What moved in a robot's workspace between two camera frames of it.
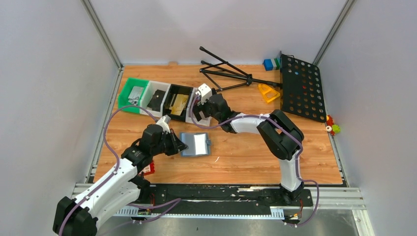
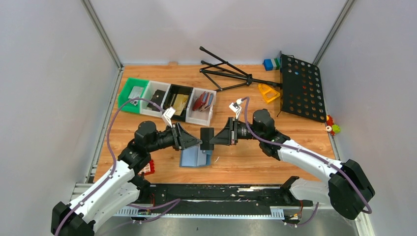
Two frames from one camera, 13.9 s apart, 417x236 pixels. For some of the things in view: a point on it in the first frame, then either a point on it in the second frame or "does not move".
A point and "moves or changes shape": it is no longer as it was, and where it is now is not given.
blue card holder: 198,142 moves or changes shape
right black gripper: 201,107 to 228,135
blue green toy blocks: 270,64 does not move
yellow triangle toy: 268,93 does not move
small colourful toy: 333,129 does not move
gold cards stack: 180,102 does not move
